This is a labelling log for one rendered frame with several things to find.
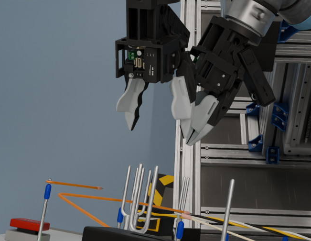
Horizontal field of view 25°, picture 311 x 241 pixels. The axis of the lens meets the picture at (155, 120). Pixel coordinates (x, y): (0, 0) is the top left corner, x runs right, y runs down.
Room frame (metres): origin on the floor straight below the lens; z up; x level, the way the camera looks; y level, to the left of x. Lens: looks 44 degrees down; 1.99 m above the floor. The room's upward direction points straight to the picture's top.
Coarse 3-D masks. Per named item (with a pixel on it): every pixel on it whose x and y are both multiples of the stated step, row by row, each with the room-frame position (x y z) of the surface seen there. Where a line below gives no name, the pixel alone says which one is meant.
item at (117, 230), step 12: (84, 228) 0.29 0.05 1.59; (96, 228) 0.29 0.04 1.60; (108, 228) 0.30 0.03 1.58; (84, 240) 0.29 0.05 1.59; (96, 240) 0.28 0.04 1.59; (108, 240) 0.28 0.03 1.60; (120, 240) 0.28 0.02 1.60; (132, 240) 0.28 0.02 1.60; (144, 240) 0.28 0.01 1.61; (156, 240) 0.28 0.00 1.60; (168, 240) 0.29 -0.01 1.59
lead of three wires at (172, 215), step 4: (144, 216) 0.60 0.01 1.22; (152, 216) 0.59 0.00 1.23; (156, 216) 0.58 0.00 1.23; (160, 216) 0.58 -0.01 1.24; (164, 216) 0.58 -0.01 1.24; (168, 216) 0.58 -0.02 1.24; (172, 216) 0.58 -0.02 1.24; (176, 216) 0.58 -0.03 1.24; (180, 216) 0.58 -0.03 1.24; (140, 220) 0.60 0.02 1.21; (144, 220) 0.59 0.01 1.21
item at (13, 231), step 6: (6, 234) 0.64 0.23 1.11; (12, 234) 0.64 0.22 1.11; (18, 234) 0.64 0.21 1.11; (24, 234) 0.64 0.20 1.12; (30, 234) 0.64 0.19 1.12; (36, 234) 0.65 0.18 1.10; (42, 234) 0.66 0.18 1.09; (48, 234) 0.67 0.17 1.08; (6, 240) 0.64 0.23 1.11; (12, 240) 0.64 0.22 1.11; (18, 240) 0.64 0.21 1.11; (24, 240) 0.63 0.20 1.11; (30, 240) 0.63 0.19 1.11; (36, 240) 0.63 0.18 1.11; (42, 240) 0.64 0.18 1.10; (48, 240) 0.66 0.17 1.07
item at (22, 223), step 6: (12, 222) 0.66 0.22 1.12; (18, 222) 0.66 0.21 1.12; (24, 222) 0.66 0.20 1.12; (30, 222) 0.66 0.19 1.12; (36, 222) 0.66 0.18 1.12; (18, 228) 0.66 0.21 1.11; (24, 228) 0.65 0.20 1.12; (30, 228) 0.65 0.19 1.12; (36, 228) 0.65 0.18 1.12; (48, 228) 0.67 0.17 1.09
